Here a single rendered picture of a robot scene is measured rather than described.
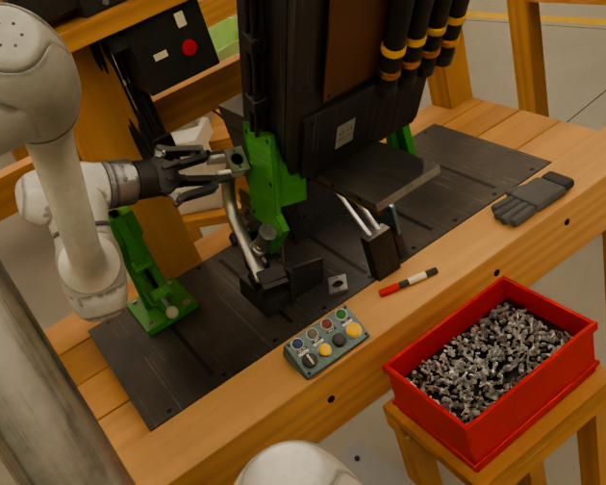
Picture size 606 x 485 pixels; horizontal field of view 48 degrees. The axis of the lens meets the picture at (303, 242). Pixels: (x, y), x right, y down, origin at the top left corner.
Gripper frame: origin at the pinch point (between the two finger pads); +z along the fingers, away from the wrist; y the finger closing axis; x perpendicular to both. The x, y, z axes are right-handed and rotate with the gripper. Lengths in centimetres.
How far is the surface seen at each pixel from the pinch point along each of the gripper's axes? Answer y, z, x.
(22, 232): 124, 19, 302
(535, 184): -25, 62, -17
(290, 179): -8.6, 8.6, -7.0
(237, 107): 16.6, 11.2, 5.2
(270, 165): -6.2, 3.5, -10.0
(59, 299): 54, 12, 234
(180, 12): 31.2, -2.1, -9.8
